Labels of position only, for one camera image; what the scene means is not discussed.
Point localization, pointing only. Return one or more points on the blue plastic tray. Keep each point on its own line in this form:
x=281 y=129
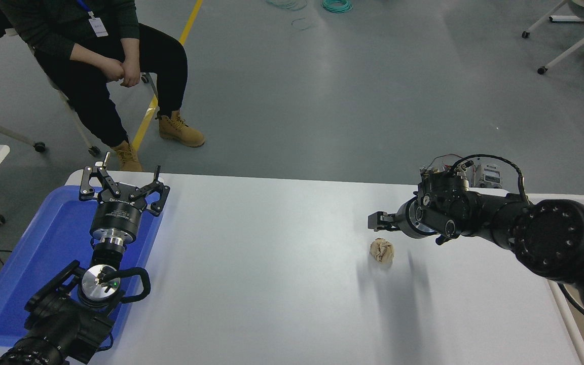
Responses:
x=43 y=253

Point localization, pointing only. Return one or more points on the seated person's left hand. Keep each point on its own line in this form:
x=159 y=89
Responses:
x=132 y=74

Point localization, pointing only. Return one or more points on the large pale bin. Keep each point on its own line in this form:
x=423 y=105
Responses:
x=580 y=345

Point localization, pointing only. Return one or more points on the tan paper ball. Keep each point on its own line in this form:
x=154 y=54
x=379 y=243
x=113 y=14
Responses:
x=382 y=251

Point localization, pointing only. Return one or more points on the seated person's right hand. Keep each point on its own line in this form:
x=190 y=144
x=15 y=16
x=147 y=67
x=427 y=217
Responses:
x=113 y=69

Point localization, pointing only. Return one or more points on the seated person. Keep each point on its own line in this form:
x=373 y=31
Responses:
x=94 y=96

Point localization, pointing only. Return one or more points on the white chair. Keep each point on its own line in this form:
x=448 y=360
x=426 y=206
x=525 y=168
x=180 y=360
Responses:
x=80 y=125

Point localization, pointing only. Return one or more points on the small silver device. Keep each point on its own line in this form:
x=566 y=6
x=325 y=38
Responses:
x=488 y=176

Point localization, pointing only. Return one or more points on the grey rolling chair base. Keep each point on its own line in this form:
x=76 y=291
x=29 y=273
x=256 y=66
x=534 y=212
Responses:
x=3 y=131

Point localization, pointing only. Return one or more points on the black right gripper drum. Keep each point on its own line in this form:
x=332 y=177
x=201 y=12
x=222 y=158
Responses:
x=405 y=219

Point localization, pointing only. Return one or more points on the white rolling frame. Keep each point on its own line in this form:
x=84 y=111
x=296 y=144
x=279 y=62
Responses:
x=573 y=19

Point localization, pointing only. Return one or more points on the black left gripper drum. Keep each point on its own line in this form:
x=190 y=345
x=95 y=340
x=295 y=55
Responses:
x=117 y=215

